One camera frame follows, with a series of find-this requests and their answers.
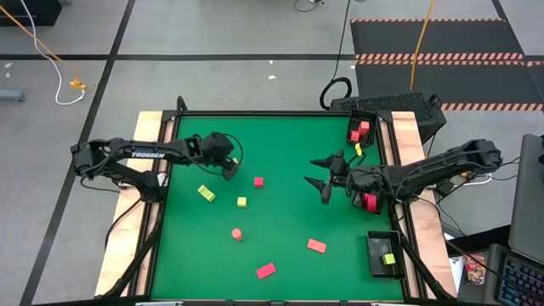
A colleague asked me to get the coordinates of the black perforated computer tower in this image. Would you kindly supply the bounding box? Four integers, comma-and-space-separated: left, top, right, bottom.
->
329, 92, 448, 145

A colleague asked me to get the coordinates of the grey floor bracket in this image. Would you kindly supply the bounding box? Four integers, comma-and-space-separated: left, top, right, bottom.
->
0, 88, 27, 103

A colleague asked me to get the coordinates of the orange floor cable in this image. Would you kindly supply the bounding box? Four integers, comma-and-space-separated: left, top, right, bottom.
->
0, 4, 82, 84

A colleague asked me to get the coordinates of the black striped-edge floor mat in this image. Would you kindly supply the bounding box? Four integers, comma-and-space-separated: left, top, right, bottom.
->
354, 60, 544, 112
349, 18, 524, 60

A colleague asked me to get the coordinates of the red snack packet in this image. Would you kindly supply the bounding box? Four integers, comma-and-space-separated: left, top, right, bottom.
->
464, 252, 489, 285

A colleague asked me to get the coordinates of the wooden table side board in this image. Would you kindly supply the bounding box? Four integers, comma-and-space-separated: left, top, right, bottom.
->
93, 110, 165, 298
390, 110, 458, 298

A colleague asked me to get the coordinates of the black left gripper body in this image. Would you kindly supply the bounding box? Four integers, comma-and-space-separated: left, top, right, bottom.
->
197, 131, 235, 169

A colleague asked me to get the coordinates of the yellow-green rectangular block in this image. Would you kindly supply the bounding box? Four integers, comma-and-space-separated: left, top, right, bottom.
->
197, 184, 217, 202

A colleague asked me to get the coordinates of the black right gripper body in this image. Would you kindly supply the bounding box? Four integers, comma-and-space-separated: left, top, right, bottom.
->
322, 149, 356, 205

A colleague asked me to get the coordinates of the dark floor cabinet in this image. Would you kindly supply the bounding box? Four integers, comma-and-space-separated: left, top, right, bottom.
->
0, 0, 64, 27

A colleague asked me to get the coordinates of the grey laptop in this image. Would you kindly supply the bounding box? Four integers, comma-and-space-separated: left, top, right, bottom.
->
507, 133, 544, 265

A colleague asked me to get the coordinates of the black slotted plastic basket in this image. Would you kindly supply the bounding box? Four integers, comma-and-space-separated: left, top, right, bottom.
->
366, 229, 405, 281
347, 109, 379, 148

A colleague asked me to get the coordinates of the green felt table mat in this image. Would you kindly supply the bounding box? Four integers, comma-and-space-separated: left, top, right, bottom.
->
150, 115, 405, 301

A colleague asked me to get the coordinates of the black metal table frame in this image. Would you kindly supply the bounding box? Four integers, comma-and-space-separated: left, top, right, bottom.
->
95, 95, 458, 306

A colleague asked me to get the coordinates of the yellow floor cable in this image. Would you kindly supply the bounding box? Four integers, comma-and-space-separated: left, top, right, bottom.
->
409, 0, 438, 92

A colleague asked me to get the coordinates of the black backlit keyboard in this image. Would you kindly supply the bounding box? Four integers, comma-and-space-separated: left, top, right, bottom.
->
496, 250, 544, 306

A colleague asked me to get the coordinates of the white floor cable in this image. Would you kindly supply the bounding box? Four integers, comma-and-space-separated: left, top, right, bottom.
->
19, 0, 86, 106

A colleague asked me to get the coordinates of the black coiled floor cable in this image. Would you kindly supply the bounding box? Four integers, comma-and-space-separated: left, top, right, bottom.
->
319, 0, 354, 111

